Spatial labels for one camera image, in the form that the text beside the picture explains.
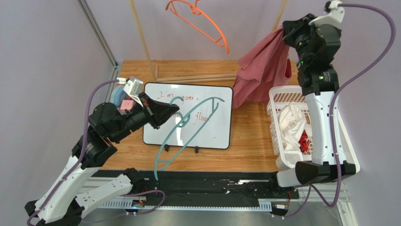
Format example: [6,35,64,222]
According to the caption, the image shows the purple cable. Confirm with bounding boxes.
[26,78,167,226]
[271,3,397,219]

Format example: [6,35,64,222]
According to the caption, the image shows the teal plastic hanger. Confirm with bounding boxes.
[153,97,225,181]

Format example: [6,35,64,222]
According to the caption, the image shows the red item in basket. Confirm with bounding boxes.
[298,130,310,154]

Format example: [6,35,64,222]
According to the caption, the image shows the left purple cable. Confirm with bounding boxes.
[26,78,167,226]

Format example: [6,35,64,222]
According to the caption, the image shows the light blue headphones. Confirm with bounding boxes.
[109,85,127,107]

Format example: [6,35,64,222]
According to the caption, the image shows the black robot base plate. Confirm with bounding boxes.
[84,169,298,208]

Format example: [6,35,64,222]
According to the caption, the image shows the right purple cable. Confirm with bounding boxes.
[271,3,397,219]

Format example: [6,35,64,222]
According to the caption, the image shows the pink box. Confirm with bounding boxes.
[120,99,136,111]

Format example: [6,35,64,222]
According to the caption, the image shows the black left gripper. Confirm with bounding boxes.
[111,91,180,143]

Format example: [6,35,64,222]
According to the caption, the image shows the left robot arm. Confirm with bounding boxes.
[25,93,179,226]

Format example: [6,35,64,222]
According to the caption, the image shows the aluminium rail frame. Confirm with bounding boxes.
[56,175,358,226]

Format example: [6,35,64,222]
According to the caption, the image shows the orange plastic hanger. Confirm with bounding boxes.
[165,0,230,55]

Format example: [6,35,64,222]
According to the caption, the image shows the white dry-erase board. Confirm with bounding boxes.
[143,83,233,149]

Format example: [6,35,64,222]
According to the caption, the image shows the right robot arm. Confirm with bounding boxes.
[277,14,357,187]

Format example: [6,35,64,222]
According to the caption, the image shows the red t-shirt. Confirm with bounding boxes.
[233,26,292,109]

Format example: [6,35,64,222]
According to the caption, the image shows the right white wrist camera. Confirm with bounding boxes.
[308,0,345,27]

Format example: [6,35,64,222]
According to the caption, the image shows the white plastic laundry basket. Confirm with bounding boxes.
[267,86,361,172]

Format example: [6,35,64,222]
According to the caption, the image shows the white Coca-Cola t-shirt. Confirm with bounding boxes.
[278,102,313,151]

